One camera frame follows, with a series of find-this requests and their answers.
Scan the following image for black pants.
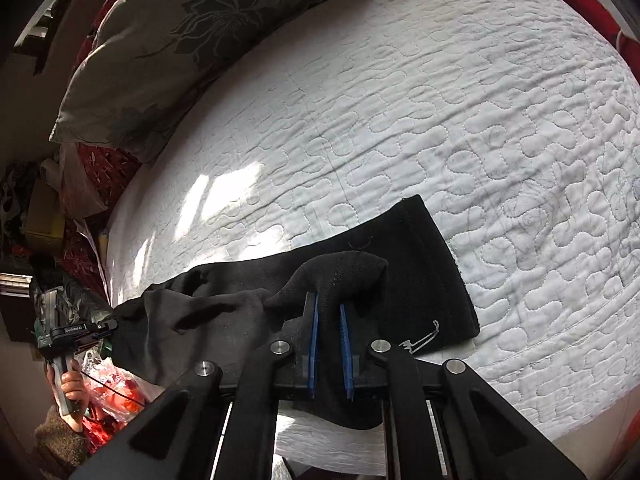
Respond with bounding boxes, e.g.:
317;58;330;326
112;196;480;430

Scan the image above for person's left hand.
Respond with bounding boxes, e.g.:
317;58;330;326
46;360;89;434

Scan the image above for red plastic bag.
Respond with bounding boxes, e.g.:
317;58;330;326
80;350;164;454

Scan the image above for brown fuzzy sleeve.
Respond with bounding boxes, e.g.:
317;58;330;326
30;406;90;479

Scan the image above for red patterned fabric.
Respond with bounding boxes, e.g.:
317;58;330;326
58;143;141;220

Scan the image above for white quilted bedspread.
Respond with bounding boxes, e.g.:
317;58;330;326
107;0;639;476

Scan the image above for grey floral pillow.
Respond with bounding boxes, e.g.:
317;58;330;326
50;0;326;162

